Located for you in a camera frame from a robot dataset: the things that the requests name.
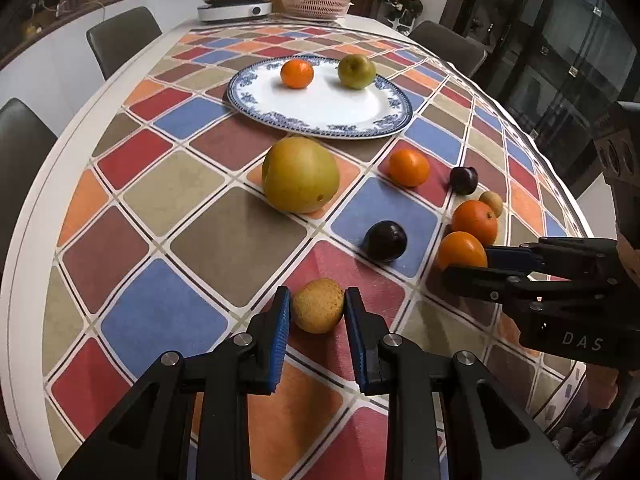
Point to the small tan round fruit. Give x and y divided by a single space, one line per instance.
318 306
492 201

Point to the grey dining chair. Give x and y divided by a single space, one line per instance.
450 45
125 35
22 160

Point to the colourful checkered tablecloth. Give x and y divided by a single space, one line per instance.
200 240

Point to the blue rimmed white plate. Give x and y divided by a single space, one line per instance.
320 105

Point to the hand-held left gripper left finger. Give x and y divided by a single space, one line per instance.
281 330

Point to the large yellow pear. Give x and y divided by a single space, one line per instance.
300 175

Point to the green apple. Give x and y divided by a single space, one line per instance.
356 71

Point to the dark purple plum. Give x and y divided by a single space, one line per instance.
385 241
463 180

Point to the orange mandarin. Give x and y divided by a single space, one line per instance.
475 221
409 167
461 250
297 73

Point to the dark glass cabinet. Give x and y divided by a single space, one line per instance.
550 35

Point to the pink plastic basket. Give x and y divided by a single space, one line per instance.
312 6

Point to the white sideboard cabinet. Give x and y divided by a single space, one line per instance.
50 70

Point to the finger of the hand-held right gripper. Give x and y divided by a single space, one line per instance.
475 281
510 259

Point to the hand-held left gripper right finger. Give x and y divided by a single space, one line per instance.
356 340

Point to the small rack with plush toys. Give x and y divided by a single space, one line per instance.
400 7

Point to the white induction cooker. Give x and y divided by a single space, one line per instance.
235 11

